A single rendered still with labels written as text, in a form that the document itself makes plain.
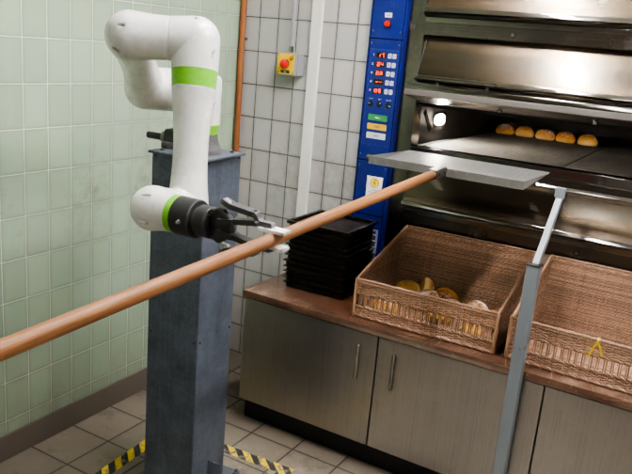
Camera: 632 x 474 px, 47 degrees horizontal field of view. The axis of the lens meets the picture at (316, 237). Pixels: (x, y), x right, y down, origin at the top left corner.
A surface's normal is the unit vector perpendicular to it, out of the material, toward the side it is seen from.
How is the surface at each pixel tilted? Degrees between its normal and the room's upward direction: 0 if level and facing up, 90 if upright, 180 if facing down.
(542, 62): 70
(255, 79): 90
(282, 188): 90
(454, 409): 90
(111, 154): 90
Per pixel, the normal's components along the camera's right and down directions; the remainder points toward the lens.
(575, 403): -0.51, 0.18
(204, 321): 0.89, 0.19
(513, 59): -0.44, -0.15
